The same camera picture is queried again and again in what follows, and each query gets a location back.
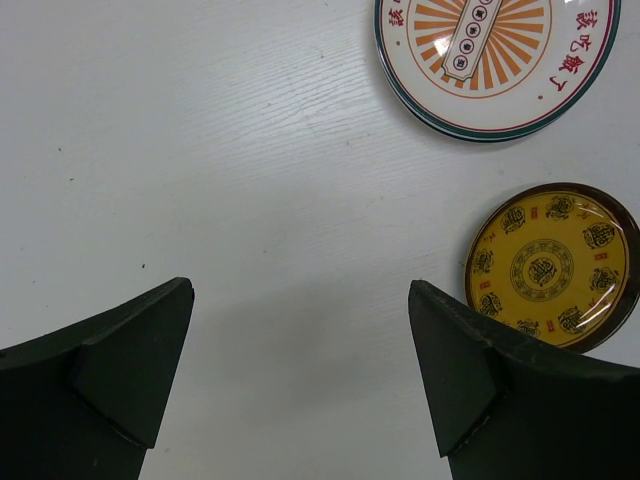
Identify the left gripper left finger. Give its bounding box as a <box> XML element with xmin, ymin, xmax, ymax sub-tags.
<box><xmin>1</xmin><ymin>277</ymin><xmax>195</xmax><ymax>479</ymax></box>

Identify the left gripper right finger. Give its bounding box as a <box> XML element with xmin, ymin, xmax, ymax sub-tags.
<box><xmin>408</xmin><ymin>280</ymin><xmax>639</xmax><ymax>479</ymax></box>

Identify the yellow plate with black symbols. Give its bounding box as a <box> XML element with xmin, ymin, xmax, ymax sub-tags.
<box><xmin>464</xmin><ymin>182</ymin><xmax>639</xmax><ymax>353</ymax></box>

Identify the white plate orange sunburst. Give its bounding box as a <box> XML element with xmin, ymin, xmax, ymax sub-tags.
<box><xmin>374</xmin><ymin>0</ymin><xmax>622</xmax><ymax>108</ymax></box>

